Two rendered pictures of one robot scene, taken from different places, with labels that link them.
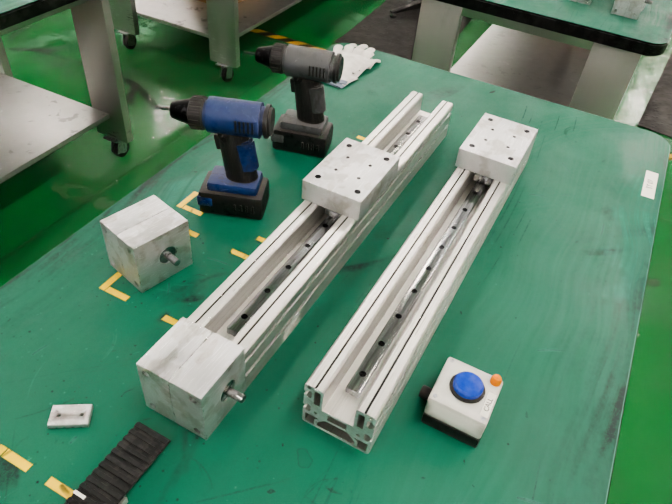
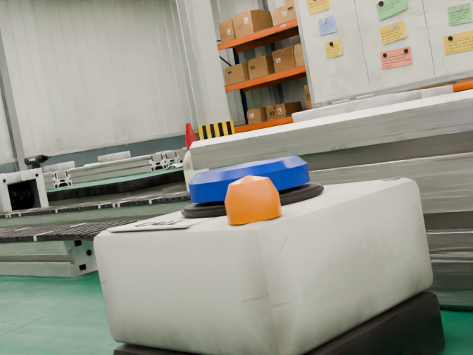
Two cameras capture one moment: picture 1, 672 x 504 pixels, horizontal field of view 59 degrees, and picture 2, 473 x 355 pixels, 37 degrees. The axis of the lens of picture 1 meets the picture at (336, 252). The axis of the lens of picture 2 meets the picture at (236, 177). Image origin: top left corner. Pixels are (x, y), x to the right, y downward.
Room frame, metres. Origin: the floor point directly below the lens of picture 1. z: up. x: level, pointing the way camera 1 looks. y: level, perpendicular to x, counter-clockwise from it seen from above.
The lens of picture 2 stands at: (0.56, -0.41, 0.86)
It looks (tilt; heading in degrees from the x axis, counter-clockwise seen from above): 3 degrees down; 112
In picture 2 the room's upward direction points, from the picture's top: 10 degrees counter-clockwise
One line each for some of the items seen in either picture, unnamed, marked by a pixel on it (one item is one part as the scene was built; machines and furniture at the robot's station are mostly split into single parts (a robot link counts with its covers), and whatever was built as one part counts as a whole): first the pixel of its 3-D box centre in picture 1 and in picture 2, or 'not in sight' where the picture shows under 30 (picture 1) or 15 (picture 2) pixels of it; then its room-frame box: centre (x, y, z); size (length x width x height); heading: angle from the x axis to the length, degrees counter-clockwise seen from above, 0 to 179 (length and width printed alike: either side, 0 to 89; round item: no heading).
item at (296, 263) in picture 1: (348, 205); not in sight; (0.86, -0.01, 0.82); 0.80 x 0.10 x 0.09; 156
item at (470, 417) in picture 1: (456, 397); (284, 281); (0.47, -0.18, 0.81); 0.10 x 0.08 x 0.06; 66
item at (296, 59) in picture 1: (290, 97); not in sight; (1.11, 0.13, 0.89); 0.20 x 0.08 x 0.22; 82
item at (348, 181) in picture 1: (351, 183); not in sight; (0.86, -0.01, 0.87); 0.16 x 0.11 x 0.07; 156
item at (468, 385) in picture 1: (467, 386); (250, 192); (0.47, -0.19, 0.84); 0.04 x 0.04 x 0.02
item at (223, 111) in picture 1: (216, 154); not in sight; (0.87, 0.23, 0.89); 0.20 x 0.08 x 0.22; 88
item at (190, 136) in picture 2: not in sight; (195, 163); (0.11, 0.53, 0.84); 0.04 x 0.04 x 0.12
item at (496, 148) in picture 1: (495, 153); not in sight; (1.01, -0.29, 0.87); 0.16 x 0.11 x 0.07; 156
